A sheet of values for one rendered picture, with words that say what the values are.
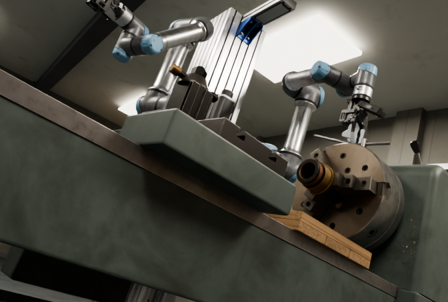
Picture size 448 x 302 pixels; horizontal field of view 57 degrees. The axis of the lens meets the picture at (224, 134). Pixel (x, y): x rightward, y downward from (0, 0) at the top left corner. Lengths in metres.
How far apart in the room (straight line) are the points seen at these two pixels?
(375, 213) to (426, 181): 0.23
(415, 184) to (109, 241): 0.98
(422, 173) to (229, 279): 0.79
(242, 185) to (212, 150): 0.08
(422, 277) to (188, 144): 0.87
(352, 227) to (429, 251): 0.23
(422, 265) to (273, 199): 0.66
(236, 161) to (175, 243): 0.16
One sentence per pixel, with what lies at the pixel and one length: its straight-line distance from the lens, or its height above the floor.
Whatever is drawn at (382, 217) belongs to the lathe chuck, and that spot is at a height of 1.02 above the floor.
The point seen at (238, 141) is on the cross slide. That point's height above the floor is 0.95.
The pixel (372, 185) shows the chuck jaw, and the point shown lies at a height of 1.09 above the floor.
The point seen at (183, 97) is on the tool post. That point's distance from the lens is 0.96.
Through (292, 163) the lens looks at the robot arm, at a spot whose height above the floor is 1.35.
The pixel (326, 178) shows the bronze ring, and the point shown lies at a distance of 1.19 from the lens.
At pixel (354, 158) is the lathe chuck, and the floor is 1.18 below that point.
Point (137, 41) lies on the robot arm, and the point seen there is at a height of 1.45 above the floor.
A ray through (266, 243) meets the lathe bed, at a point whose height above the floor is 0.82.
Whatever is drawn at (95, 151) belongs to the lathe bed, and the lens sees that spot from 0.60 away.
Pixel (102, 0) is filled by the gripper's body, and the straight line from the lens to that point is 1.69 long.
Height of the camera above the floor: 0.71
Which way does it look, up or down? 19 degrees up
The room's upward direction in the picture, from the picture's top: 19 degrees clockwise
